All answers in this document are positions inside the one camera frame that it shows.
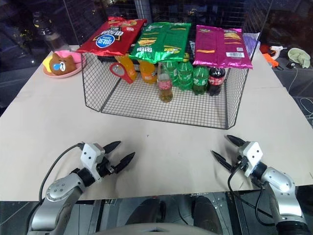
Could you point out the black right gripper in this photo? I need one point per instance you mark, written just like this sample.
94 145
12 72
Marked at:
240 164

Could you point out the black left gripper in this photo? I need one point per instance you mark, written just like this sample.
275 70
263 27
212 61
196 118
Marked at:
105 167

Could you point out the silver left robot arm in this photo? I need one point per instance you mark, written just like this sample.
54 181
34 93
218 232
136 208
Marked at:
61 193

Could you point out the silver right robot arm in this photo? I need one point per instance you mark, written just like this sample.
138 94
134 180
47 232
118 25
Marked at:
281 191

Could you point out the dark cola plastic bottle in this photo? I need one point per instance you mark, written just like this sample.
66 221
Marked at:
216 82

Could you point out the green soda bottle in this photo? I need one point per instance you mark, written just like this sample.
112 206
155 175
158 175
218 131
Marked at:
173 71
200 80
185 76

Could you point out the glass cola bottle red label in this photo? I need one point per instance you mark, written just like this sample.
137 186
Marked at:
165 86

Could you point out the orange soda bottle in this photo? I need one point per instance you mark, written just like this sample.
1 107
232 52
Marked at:
127 64
148 74

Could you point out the grey robot body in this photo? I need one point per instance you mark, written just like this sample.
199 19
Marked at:
156 230

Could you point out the pink plate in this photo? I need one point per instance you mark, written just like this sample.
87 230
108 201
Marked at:
73 69

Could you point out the orange tool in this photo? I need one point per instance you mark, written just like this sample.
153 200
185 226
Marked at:
271 60

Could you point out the brown bear plush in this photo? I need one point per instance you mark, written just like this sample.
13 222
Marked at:
62 64

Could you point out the magenta chip bag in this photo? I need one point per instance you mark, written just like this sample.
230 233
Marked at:
220 46

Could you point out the purple packet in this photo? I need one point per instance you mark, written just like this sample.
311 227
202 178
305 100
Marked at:
250 44

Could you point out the white glue gun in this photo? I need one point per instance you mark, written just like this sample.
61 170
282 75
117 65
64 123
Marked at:
277 49

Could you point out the red chip bag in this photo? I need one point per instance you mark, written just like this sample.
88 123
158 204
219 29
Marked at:
110 39

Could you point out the pale green cloth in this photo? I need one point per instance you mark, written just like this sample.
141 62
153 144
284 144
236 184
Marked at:
299 57

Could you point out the green chip bag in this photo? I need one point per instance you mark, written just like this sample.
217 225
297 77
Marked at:
161 41

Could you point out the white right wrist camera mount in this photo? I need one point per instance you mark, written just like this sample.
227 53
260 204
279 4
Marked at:
253 156

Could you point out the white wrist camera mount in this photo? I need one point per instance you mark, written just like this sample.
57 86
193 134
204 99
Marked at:
253 156
88 156

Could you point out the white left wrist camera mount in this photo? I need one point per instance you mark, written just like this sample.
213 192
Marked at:
88 156

